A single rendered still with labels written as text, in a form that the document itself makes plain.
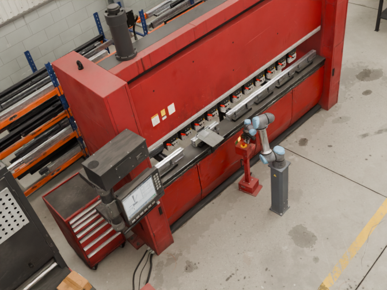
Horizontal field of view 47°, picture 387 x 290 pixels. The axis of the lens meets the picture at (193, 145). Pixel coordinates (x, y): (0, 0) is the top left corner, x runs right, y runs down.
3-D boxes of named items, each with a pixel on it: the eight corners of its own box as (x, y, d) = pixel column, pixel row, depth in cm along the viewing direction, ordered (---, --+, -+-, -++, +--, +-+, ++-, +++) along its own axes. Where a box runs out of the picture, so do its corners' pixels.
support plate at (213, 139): (212, 147, 486) (212, 147, 486) (196, 137, 502) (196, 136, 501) (224, 138, 494) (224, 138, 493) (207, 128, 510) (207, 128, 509)
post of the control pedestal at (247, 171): (249, 183, 557) (246, 152, 520) (245, 181, 560) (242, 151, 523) (250, 180, 560) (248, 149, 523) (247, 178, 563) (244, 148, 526)
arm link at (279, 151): (287, 159, 475) (287, 149, 466) (275, 163, 473) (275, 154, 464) (281, 152, 484) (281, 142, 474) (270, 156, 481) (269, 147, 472)
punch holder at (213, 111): (209, 122, 501) (207, 110, 490) (204, 119, 506) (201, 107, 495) (218, 115, 507) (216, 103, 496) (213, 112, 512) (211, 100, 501)
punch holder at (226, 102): (221, 113, 509) (220, 101, 498) (216, 110, 514) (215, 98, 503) (230, 106, 516) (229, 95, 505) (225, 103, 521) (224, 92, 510)
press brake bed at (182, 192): (169, 237, 530) (155, 192, 473) (158, 227, 542) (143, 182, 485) (321, 108, 657) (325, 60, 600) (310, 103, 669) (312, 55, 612)
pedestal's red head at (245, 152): (247, 157, 514) (246, 147, 502) (235, 153, 522) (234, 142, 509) (255, 147, 525) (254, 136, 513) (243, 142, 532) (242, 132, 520)
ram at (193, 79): (139, 159, 450) (120, 95, 395) (135, 155, 454) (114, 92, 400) (320, 29, 577) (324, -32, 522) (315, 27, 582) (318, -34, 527)
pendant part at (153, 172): (130, 226, 393) (120, 200, 368) (121, 220, 400) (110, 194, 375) (165, 194, 414) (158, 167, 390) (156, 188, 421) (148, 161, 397)
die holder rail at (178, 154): (150, 181, 479) (148, 175, 472) (147, 178, 482) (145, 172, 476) (185, 155, 500) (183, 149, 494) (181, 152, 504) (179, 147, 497)
